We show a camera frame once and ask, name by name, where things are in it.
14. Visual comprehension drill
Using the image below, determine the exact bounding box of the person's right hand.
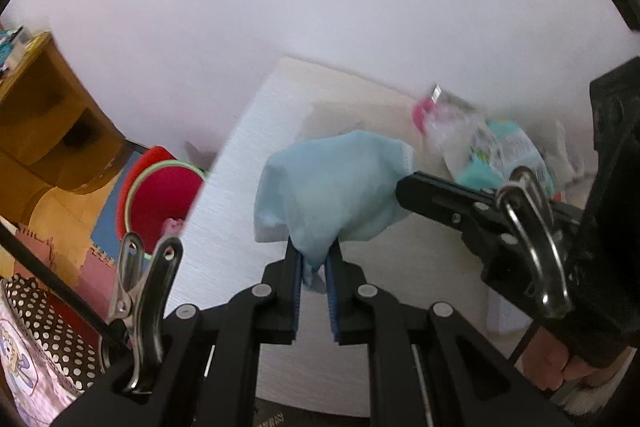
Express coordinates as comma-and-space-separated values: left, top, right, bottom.
520, 331, 601, 392

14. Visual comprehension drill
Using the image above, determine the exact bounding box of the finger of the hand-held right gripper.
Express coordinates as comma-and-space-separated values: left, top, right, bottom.
396, 172, 585, 317

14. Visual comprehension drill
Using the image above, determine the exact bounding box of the white paper piece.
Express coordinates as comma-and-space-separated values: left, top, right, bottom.
486, 291, 532, 336

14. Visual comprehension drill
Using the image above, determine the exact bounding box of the blue foam mat tile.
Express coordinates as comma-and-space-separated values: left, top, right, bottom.
90, 174, 133, 260

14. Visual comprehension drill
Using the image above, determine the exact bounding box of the red bin with green rim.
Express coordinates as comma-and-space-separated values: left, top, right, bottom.
114, 146, 208, 242

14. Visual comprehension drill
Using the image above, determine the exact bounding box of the printed blanket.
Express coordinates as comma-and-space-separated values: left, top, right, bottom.
0, 307, 78, 427

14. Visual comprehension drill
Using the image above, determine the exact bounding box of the light blue face mask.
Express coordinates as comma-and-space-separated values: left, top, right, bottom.
252, 129, 417, 290

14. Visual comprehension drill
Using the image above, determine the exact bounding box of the white crumpled tissue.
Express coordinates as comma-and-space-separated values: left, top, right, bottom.
542, 121, 587, 194

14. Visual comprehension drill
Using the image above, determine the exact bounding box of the clear wrapper with pink label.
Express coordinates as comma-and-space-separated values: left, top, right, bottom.
412, 84, 493, 168

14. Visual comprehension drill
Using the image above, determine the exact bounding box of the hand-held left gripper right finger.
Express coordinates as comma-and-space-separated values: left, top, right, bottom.
327, 243, 571, 427

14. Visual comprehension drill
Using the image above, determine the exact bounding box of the teal printed wipes packet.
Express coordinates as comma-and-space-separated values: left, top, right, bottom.
452, 119, 556, 200

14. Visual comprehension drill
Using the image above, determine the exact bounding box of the wooden cabinet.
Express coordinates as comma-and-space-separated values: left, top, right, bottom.
0, 32, 153, 278

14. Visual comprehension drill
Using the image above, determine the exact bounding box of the black cable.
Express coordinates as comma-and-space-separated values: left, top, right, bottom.
0, 222, 128, 350

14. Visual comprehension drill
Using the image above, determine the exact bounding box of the metal spring clip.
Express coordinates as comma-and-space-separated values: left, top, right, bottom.
495, 166, 573, 319
107, 232, 184, 395

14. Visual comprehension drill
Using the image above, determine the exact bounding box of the brown polka dot cloth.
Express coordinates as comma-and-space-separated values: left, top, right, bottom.
2, 274, 103, 395

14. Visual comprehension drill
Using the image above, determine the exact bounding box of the pink foam mat tile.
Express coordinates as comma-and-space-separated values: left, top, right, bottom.
15, 229, 123, 323

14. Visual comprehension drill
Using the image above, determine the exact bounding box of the teal printed box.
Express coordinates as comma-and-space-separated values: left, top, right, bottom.
0, 26, 26, 70

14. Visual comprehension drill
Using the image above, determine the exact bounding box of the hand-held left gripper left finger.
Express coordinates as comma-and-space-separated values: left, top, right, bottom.
50, 242, 303, 427

